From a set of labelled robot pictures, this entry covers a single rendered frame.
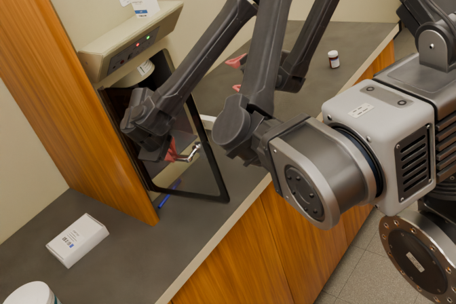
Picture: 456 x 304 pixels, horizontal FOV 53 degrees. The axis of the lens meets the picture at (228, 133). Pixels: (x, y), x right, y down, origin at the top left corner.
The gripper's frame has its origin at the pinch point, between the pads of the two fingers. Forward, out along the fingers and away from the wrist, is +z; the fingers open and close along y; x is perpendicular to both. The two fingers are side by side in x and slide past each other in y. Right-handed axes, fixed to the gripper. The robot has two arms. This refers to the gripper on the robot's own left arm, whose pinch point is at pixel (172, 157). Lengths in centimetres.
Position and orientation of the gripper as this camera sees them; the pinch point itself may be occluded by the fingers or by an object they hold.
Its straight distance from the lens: 126.6
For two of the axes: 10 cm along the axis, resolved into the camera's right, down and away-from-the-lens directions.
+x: 8.5, 0.6, -5.2
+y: -2.9, 8.8, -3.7
